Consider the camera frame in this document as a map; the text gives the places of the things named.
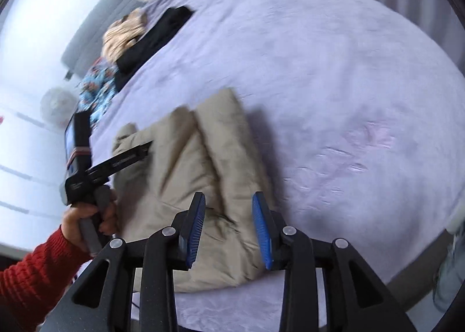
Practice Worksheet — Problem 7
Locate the grey quilted headboard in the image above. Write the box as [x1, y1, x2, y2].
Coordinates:
[60, 0, 204, 73]

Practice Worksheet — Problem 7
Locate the grey-blue cloth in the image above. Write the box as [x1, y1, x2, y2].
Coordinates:
[432, 223, 465, 314]

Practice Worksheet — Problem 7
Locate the person's left hand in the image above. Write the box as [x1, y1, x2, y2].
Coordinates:
[60, 190, 119, 251]

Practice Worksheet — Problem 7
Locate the white standing fan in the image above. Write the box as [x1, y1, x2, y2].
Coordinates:
[40, 87, 78, 126]

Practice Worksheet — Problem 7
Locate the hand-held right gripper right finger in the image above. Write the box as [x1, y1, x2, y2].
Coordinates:
[252, 192, 418, 332]

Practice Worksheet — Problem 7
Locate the black garment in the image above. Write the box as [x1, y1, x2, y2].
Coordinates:
[114, 6, 194, 92]

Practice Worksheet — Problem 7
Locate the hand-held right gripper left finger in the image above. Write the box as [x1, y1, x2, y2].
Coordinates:
[44, 192, 208, 332]

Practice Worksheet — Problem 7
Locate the blue printed cloth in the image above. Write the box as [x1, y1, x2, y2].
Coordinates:
[77, 57, 120, 130]

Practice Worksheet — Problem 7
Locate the lavender fluffy blanket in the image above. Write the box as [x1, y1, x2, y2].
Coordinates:
[78, 0, 465, 332]

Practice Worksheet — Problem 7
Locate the beige puffer coat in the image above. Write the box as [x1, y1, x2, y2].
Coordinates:
[112, 87, 275, 293]

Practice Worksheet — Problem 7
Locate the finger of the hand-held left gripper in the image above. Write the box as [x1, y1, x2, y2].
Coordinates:
[86, 140, 154, 182]

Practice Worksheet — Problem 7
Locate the beige fluffy cloth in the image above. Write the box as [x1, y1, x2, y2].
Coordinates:
[102, 8, 148, 63]

